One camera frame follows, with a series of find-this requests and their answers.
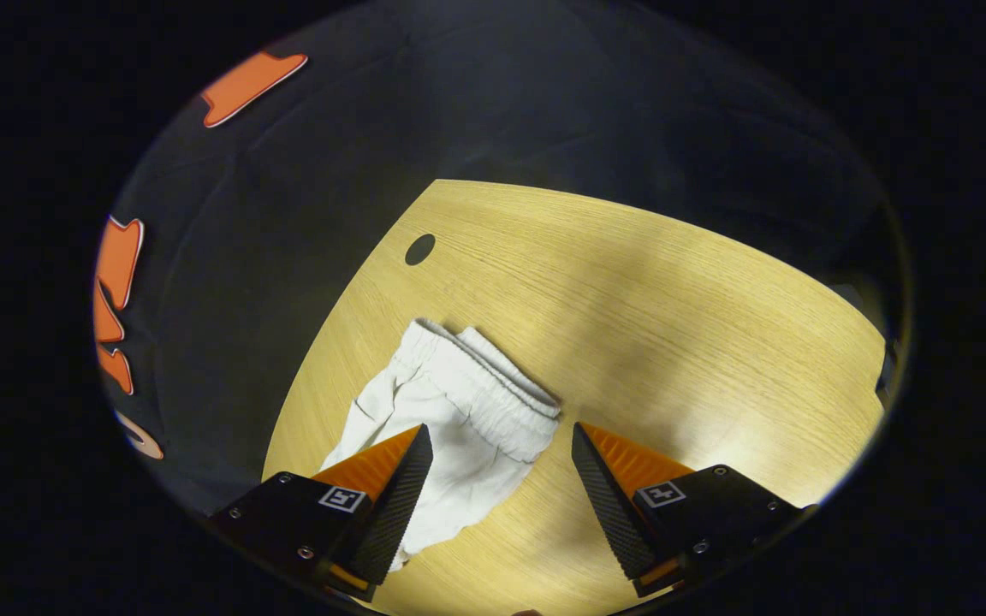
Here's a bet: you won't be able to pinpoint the black backdrop cloth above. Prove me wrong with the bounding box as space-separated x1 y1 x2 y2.
95 0 909 518

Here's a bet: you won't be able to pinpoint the white jeans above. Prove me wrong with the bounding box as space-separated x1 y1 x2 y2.
318 318 562 572

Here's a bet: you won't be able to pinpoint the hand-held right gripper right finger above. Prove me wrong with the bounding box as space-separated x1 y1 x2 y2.
570 421 817 598

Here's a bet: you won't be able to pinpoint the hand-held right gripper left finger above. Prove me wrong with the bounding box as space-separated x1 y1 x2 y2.
206 423 434 600

